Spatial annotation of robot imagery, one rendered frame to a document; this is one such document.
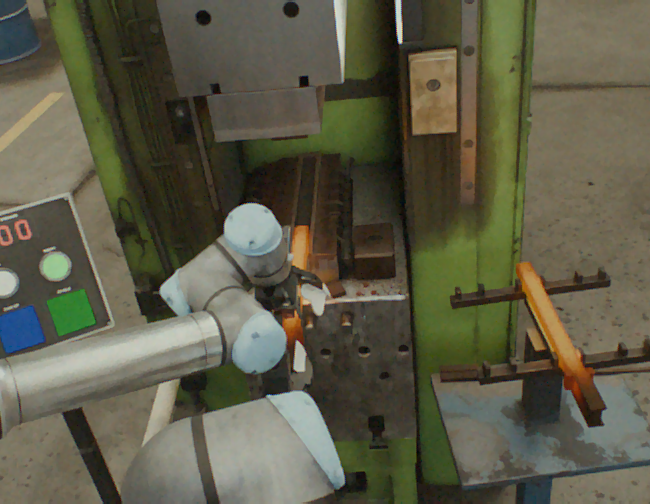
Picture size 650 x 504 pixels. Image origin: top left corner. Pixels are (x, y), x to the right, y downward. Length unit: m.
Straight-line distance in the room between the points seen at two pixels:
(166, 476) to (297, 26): 0.80
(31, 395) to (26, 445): 1.94
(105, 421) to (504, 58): 1.85
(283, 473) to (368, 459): 1.14
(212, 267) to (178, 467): 0.33
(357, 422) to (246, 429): 1.03
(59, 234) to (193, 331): 0.67
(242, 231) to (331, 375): 0.74
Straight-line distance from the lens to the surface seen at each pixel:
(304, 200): 1.78
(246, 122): 1.44
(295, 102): 1.41
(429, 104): 1.55
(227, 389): 2.10
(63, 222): 1.57
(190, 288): 1.07
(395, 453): 1.95
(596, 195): 3.59
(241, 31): 1.37
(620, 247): 3.29
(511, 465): 1.59
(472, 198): 1.69
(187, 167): 1.68
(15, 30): 6.07
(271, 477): 0.83
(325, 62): 1.38
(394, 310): 1.60
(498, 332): 1.96
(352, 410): 1.82
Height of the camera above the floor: 1.94
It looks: 37 degrees down
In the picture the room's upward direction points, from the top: 8 degrees counter-clockwise
